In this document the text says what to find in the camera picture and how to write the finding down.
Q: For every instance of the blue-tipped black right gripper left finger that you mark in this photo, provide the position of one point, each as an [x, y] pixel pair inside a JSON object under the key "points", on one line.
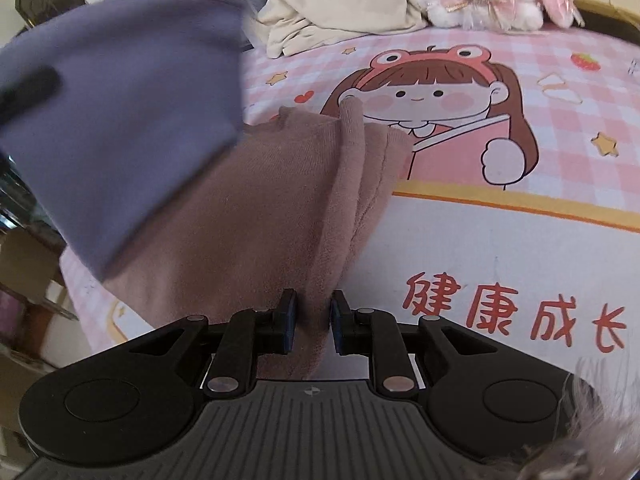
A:
{"points": [[237, 345]]}

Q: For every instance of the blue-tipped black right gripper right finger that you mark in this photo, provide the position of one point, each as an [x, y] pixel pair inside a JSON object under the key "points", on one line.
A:
{"points": [[375, 335]]}

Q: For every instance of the purple and mauve garment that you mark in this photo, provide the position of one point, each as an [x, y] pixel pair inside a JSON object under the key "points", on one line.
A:
{"points": [[125, 120]]}

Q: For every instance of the cream canvas tote bag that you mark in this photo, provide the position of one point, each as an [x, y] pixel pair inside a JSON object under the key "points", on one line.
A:
{"points": [[288, 27]]}

